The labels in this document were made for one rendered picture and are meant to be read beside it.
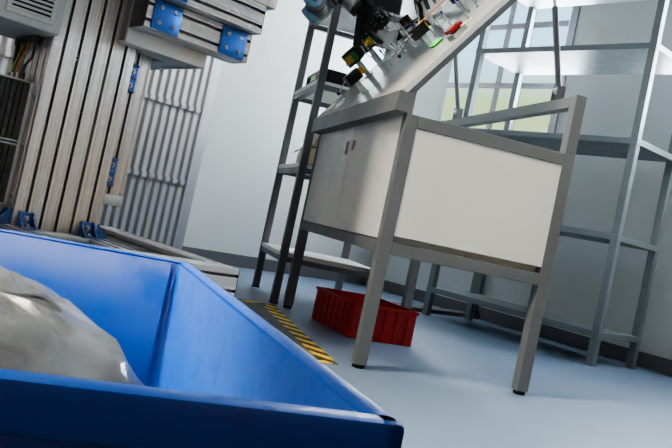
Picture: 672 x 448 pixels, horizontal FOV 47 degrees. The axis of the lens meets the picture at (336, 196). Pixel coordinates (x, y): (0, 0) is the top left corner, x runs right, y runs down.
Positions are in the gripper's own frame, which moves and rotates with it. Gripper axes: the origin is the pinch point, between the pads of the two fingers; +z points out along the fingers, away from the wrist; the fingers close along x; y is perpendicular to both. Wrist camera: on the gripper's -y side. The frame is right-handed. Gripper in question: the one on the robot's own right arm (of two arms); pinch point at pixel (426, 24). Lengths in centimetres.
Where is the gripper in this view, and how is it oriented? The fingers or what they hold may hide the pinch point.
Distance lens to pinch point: 278.8
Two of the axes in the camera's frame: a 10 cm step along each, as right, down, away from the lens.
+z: 2.7, 9.6, 1.1
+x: -2.1, -0.5, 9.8
